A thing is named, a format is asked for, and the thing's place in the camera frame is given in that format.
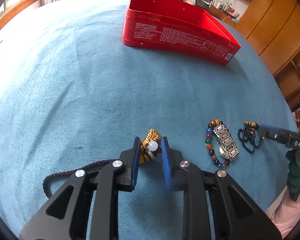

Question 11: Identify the wooden desk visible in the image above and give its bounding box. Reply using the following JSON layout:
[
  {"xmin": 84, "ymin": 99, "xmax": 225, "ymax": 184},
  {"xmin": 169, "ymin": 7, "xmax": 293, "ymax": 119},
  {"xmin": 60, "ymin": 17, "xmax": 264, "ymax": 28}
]
[{"xmin": 209, "ymin": 5, "xmax": 239, "ymax": 28}]

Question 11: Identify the red tin box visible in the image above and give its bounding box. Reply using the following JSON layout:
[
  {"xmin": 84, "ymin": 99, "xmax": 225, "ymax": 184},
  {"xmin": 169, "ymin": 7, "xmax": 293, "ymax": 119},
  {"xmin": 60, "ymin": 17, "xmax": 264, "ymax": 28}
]
[{"xmin": 122, "ymin": 0, "xmax": 241, "ymax": 66}]

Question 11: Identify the wooden wardrobe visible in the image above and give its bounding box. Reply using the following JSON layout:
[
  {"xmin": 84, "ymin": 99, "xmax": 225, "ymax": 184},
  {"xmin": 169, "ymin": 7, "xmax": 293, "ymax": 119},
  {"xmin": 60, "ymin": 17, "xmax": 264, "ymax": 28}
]
[{"xmin": 235, "ymin": 0, "xmax": 300, "ymax": 108}]

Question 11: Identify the black beaded cord bracelet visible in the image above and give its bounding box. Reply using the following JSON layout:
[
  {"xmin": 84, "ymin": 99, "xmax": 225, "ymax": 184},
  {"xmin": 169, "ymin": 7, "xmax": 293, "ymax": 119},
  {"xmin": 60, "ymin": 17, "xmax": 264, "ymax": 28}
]
[{"xmin": 237, "ymin": 121, "xmax": 263, "ymax": 154}]

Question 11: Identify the black braided cord charm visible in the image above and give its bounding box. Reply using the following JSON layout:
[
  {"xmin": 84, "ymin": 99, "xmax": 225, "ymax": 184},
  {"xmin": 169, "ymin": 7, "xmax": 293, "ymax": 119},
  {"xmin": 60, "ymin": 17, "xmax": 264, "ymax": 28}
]
[{"xmin": 42, "ymin": 128, "xmax": 162, "ymax": 198}]

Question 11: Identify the blue bed blanket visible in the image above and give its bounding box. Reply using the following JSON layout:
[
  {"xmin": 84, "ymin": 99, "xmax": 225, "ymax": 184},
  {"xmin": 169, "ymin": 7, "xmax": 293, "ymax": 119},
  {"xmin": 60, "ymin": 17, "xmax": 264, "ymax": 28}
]
[{"xmin": 0, "ymin": 0, "xmax": 296, "ymax": 235}]

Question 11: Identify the multicolour bead bracelet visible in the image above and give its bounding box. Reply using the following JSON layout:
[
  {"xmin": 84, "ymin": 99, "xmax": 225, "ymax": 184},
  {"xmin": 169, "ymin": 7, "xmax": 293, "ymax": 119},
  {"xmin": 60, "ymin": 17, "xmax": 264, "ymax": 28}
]
[{"xmin": 205, "ymin": 119, "xmax": 231, "ymax": 170}]

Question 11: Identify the silver metal watch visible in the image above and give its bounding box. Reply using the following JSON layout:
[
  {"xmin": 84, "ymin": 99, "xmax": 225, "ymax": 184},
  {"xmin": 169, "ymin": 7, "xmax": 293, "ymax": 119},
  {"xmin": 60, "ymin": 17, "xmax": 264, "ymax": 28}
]
[{"xmin": 213, "ymin": 123, "xmax": 239, "ymax": 161}]

